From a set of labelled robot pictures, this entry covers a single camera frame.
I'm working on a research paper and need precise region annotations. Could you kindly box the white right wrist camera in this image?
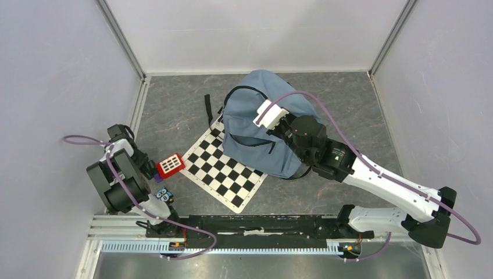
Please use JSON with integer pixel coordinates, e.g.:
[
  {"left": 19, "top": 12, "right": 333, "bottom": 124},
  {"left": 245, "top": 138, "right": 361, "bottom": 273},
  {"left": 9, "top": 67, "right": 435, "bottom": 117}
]
[{"left": 253, "top": 99, "right": 289, "bottom": 130}]

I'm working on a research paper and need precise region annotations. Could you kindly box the blue grey backpack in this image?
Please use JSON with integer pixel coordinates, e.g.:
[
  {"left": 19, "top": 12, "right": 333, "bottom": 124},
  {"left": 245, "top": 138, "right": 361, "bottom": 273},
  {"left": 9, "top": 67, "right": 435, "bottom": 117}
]
[{"left": 221, "top": 69, "right": 310, "bottom": 180}]

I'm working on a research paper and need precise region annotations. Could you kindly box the blue owl toy figure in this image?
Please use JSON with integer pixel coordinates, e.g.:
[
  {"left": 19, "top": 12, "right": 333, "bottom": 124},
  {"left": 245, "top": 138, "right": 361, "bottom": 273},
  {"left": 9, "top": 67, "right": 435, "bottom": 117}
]
[{"left": 154, "top": 187, "right": 174, "bottom": 205}]

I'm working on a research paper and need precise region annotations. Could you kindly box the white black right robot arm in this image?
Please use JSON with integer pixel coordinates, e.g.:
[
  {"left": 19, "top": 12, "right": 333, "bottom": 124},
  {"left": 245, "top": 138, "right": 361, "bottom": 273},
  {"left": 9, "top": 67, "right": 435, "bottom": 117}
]
[{"left": 262, "top": 113, "right": 457, "bottom": 249}]

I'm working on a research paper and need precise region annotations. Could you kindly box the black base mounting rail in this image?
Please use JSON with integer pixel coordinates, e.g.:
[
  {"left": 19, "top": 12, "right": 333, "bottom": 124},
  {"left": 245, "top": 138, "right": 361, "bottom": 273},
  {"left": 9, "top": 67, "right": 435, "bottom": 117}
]
[{"left": 140, "top": 215, "right": 374, "bottom": 249}]

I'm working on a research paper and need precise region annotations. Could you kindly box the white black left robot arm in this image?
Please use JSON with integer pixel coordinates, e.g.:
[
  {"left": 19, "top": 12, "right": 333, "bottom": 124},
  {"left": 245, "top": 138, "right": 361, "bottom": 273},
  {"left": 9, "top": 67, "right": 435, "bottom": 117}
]
[{"left": 86, "top": 124, "right": 183, "bottom": 237}]

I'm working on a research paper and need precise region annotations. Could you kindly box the black cap marker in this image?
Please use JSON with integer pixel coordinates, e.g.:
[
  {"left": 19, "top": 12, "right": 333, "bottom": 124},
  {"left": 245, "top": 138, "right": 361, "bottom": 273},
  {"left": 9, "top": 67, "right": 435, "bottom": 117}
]
[{"left": 153, "top": 174, "right": 163, "bottom": 183}]

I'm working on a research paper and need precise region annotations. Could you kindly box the black white chessboard mat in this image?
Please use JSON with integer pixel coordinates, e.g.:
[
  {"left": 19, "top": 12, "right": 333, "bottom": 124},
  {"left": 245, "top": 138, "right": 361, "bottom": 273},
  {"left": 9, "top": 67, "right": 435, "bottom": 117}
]
[{"left": 180, "top": 117, "right": 267, "bottom": 214}]

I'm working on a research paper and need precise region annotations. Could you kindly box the red window toy block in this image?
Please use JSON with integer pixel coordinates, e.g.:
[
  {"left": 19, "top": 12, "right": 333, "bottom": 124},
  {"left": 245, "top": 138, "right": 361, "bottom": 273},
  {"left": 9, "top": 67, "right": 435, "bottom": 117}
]
[{"left": 156, "top": 153, "right": 185, "bottom": 179}]

